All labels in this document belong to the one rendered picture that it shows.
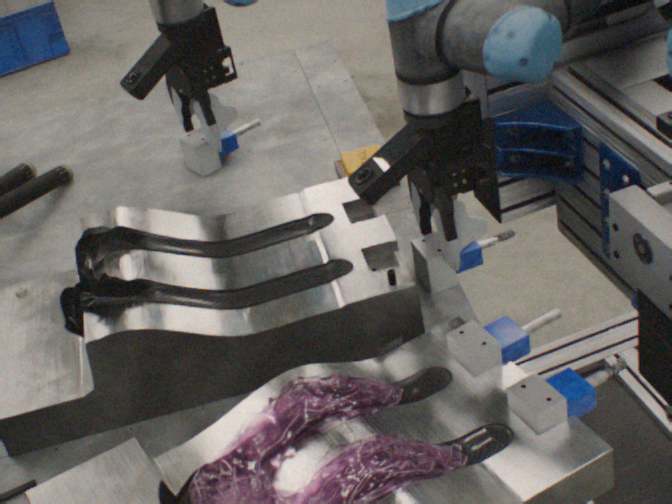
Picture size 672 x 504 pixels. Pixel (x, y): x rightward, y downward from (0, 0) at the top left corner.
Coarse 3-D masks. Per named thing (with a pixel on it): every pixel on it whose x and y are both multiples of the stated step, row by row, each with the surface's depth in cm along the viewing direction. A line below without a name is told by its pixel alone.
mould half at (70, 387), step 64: (320, 192) 144; (128, 256) 132; (256, 256) 136; (320, 256) 133; (0, 320) 138; (64, 320) 136; (128, 320) 121; (192, 320) 124; (256, 320) 126; (320, 320) 125; (384, 320) 127; (0, 384) 128; (64, 384) 126; (128, 384) 124; (192, 384) 126; (256, 384) 128
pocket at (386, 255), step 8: (368, 248) 133; (376, 248) 133; (384, 248) 133; (392, 248) 133; (368, 256) 133; (376, 256) 134; (384, 256) 134; (392, 256) 134; (400, 256) 132; (368, 264) 134; (376, 264) 134; (384, 264) 134; (392, 264) 133; (400, 264) 131
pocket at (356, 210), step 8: (352, 200) 141; (360, 200) 142; (344, 208) 142; (352, 208) 142; (360, 208) 142; (368, 208) 143; (376, 208) 141; (352, 216) 143; (360, 216) 143; (368, 216) 142; (376, 216) 141
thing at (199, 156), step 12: (192, 132) 171; (228, 132) 172; (240, 132) 174; (180, 144) 171; (192, 144) 168; (204, 144) 168; (228, 144) 171; (192, 156) 169; (204, 156) 169; (216, 156) 170; (192, 168) 172; (204, 168) 170; (216, 168) 171
